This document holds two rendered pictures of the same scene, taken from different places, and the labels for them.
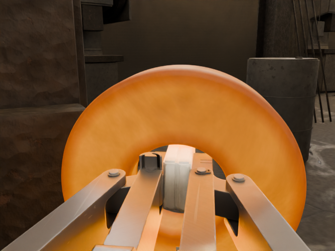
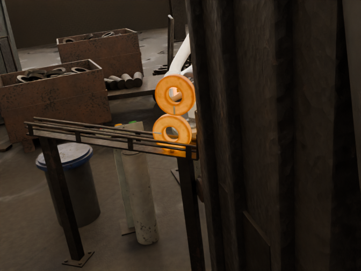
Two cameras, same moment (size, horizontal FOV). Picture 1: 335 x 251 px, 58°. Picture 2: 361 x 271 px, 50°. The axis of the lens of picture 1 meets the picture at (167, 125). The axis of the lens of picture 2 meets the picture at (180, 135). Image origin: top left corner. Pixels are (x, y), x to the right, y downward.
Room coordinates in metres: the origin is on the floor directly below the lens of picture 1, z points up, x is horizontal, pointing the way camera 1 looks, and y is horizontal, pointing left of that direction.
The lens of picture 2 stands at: (1.52, 0.36, 1.23)
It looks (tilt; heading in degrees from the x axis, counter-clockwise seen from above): 21 degrees down; 195
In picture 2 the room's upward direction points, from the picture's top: 7 degrees counter-clockwise
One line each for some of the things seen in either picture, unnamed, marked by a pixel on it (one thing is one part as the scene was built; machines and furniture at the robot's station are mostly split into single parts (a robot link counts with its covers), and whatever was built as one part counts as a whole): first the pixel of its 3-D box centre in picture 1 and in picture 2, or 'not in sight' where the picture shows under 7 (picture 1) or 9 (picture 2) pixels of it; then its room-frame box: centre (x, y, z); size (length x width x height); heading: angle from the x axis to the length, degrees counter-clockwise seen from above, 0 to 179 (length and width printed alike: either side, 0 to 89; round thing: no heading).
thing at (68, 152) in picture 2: not in sight; (72, 185); (-0.27, -0.83, 0.22); 0.32 x 0.32 x 0.43
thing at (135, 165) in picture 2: not in sight; (141, 195); (-0.09, -0.33, 0.26); 0.12 x 0.12 x 0.52
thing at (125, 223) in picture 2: not in sight; (127, 176); (-0.21, -0.44, 0.31); 0.24 x 0.16 x 0.62; 118
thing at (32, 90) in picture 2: not in sight; (55, 101); (-1.72, -1.76, 0.33); 0.93 x 0.73 x 0.66; 125
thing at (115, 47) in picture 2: not in sight; (100, 62); (-3.44, -2.03, 0.38); 1.03 x 0.83 x 0.75; 121
